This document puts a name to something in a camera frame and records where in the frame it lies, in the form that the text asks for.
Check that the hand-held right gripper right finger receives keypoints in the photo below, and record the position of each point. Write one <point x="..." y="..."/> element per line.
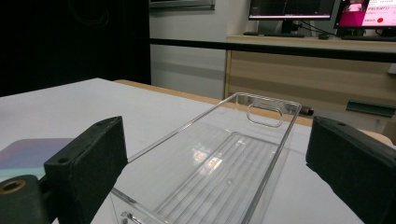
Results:
<point x="355" y="168"/>

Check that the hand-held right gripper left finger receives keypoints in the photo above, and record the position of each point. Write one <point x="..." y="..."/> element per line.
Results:
<point x="88" y="165"/>

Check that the iridescent pink teal packet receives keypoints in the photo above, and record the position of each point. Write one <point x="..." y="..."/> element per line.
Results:
<point x="28" y="155"/>

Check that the clear plastic tray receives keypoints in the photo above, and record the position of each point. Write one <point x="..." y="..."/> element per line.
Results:
<point x="218" y="161"/>

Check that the small black knob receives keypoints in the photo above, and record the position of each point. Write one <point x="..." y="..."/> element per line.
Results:
<point x="307" y="110"/>

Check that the light wooden desk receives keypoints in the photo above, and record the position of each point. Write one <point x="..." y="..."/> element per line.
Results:
<point x="311" y="81"/>

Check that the black curtain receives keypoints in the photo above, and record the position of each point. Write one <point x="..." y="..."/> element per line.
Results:
<point x="62" y="40"/>

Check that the black keyboard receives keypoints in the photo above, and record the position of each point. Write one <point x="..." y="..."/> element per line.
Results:
<point x="367" y="37"/>
<point x="274" y="34"/>

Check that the white cabinet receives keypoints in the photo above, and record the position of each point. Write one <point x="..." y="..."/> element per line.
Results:
<point x="186" y="74"/>

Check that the black computer mouse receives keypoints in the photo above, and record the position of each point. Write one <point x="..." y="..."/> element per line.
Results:
<point x="323" y="36"/>

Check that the computer monitor pink screen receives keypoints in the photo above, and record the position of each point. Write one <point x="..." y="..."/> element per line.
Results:
<point x="367" y="12"/>

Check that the computer monitor dark screen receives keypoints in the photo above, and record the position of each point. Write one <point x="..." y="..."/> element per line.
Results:
<point x="289" y="7"/>

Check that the black horizontal frame bar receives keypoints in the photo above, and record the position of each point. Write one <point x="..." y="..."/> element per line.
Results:
<point x="249" y="46"/>

